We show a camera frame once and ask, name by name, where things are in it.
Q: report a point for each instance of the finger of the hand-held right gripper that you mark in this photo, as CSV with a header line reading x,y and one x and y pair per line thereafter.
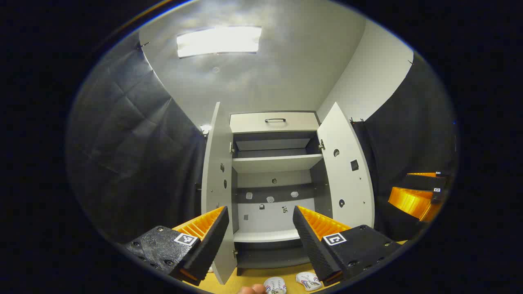
x,y
423,182
412,202

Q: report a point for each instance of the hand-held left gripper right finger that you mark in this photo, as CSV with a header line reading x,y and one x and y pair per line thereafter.
x,y
312,241

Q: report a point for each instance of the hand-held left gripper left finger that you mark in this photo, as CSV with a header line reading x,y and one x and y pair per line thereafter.
x,y
206,249

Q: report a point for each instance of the white striped shoe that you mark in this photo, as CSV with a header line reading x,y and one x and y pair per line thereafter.
x,y
274,285
308,281

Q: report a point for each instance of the white cabinet door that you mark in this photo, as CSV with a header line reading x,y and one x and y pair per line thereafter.
x,y
214,163
347,179

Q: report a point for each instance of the grey white shoe cabinet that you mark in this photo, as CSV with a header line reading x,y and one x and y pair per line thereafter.
x,y
276,163

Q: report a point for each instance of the white cabinet drawer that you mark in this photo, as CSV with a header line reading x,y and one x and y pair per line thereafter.
x,y
253,122

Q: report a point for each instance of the small bright lamp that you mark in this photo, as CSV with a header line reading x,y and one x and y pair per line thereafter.
x,y
205,129

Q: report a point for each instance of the black backdrop cloth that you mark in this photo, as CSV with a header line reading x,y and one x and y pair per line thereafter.
x,y
130,143

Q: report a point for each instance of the rectangular ceiling light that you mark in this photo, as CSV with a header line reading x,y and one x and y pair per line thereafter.
x,y
218,41

